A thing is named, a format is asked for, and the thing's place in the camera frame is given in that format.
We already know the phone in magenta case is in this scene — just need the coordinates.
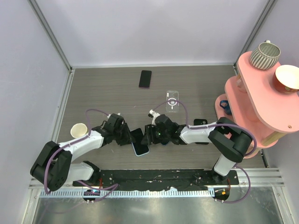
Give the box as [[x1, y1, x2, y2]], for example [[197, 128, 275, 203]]
[[138, 70, 152, 89]]

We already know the light blue phone case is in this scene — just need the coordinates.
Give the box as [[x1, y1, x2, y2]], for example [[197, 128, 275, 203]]
[[132, 142, 150, 156]]

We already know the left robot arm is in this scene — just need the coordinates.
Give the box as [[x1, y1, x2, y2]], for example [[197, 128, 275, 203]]
[[30, 113, 133, 194]]

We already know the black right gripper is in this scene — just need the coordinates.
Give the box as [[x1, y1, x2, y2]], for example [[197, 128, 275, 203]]
[[142, 124, 170, 145]]

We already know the yellow paper cup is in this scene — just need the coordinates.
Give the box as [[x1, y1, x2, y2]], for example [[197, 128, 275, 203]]
[[70, 123, 88, 138]]

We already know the blue cup on shelf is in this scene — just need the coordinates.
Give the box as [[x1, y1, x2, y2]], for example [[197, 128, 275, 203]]
[[220, 100, 232, 115]]

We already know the pink three-tier shelf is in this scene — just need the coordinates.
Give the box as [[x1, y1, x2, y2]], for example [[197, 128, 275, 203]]
[[214, 52, 299, 158]]

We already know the grey striped ceramic mug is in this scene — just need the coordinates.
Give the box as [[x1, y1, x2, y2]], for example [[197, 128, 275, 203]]
[[249, 40, 281, 70]]

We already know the black phone blue frame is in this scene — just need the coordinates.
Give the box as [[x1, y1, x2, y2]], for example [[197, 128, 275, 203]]
[[161, 140, 171, 146]]

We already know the slotted aluminium cable rail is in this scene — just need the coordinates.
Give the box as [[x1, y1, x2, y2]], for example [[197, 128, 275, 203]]
[[39, 188, 214, 198]]

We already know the clear magsafe phone case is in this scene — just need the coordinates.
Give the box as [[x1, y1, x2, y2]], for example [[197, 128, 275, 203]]
[[165, 91, 179, 112]]

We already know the black phone case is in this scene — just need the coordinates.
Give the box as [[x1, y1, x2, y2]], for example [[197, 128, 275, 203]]
[[193, 119, 210, 145]]

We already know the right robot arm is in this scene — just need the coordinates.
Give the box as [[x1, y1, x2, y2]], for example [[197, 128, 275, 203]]
[[141, 114, 257, 184]]

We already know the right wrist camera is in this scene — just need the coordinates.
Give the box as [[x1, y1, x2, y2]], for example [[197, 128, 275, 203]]
[[148, 110, 161, 126]]

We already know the red paper bowl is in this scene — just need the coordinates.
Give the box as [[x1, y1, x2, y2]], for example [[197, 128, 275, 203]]
[[272, 65, 299, 94]]

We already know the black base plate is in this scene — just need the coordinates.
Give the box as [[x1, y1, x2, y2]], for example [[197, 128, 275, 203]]
[[72, 168, 239, 191]]

